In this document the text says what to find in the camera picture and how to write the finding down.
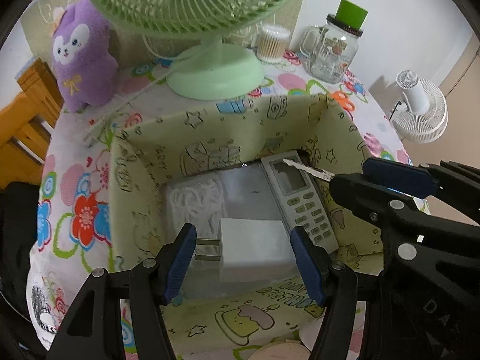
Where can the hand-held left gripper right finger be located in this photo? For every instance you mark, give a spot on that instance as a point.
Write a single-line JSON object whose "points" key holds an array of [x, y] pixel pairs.
{"points": [[309, 266]]}

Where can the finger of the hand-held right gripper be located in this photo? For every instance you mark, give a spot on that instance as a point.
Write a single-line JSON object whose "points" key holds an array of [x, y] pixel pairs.
{"points": [[360, 191], [397, 174]]}

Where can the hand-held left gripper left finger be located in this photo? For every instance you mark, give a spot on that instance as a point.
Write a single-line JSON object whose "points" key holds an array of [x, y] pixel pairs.
{"points": [[180, 262]]}

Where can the white charger adapter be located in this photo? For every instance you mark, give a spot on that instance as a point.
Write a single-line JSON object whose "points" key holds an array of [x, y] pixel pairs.
{"points": [[255, 247]]}

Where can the silver metal key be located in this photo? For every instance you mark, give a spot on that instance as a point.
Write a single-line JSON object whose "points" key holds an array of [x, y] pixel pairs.
{"points": [[303, 168]]}

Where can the white remote control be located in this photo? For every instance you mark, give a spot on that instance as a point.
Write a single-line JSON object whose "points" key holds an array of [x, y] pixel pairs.
{"points": [[296, 195]]}

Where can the beige round compact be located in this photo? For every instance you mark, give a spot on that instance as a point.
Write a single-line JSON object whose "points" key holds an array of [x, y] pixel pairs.
{"points": [[281, 350]]}

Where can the yellow printed storage box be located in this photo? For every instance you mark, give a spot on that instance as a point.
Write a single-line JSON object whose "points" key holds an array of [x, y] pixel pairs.
{"points": [[157, 150]]}

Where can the white standing fan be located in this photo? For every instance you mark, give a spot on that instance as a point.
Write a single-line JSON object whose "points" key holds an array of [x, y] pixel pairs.
{"points": [[420, 116]]}

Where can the white plastic liner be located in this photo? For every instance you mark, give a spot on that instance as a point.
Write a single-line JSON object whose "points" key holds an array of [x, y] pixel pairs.
{"points": [[240, 195]]}

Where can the glass jar with green lid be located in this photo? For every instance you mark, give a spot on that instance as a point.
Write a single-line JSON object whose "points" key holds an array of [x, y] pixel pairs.
{"points": [[330, 56]]}

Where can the black white printed bag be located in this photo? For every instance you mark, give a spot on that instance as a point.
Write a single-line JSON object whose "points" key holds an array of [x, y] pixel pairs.
{"points": [[41, 307]]}

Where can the cotton swab container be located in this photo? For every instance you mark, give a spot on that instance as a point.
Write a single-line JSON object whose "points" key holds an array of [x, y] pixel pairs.
{"points": [[272, 45]]}

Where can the green desk fan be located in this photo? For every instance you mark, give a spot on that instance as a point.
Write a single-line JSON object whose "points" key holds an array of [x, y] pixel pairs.
{"points": [[213, 71]]}

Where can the purple plush rabbit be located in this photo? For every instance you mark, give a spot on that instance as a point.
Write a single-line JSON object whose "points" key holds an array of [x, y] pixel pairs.
{"points": [[82, 75]]}

